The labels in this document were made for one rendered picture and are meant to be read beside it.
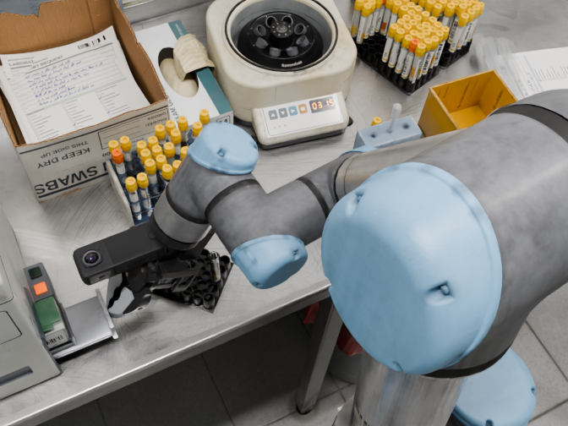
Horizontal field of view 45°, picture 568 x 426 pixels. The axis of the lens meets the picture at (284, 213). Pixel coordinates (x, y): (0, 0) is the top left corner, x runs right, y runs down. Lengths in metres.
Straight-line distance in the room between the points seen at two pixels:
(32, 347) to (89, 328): 0.11
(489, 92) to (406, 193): 0.94
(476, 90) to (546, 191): 0.91
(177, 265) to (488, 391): 0.42
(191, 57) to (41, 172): 0.32
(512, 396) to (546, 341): 1.37
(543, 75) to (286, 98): 0.52
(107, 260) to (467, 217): 0.59
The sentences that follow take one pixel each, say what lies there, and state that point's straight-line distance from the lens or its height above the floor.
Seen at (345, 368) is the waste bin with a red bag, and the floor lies 0.13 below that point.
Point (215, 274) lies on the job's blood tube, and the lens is 1.03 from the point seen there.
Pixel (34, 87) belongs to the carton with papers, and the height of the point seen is 0.94.
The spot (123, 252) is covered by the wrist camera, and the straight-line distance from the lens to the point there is 0.90.
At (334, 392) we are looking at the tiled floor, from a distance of 1.96.
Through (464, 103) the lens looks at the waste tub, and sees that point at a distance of 1.33.
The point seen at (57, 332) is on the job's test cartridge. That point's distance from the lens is 0.99.
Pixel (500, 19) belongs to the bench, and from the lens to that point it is 1.56.
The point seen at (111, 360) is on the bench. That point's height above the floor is 0.87.
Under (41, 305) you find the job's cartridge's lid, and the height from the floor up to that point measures 0.98.
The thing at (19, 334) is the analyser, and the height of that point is 1.04.
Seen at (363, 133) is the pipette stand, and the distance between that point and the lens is 1.14.
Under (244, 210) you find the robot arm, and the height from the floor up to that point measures 1.20.
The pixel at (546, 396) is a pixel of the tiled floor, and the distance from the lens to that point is 2.12.
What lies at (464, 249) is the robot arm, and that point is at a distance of 0.38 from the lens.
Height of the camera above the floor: 1.85
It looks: 58 degrees down
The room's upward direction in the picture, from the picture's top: 7 degrees clockwise
